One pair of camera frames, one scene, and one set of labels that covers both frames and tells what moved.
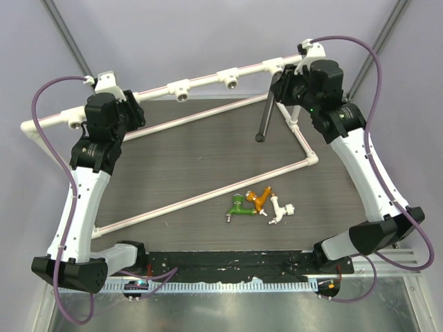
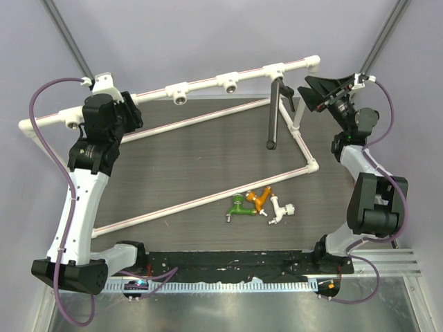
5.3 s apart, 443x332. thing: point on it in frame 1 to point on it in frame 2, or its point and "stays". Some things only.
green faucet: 237,199 stays
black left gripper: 133,111 stays
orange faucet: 259,202 stays
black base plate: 258,265 stays
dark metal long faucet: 261,135 to 278,88
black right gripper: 286,80 to 325,88
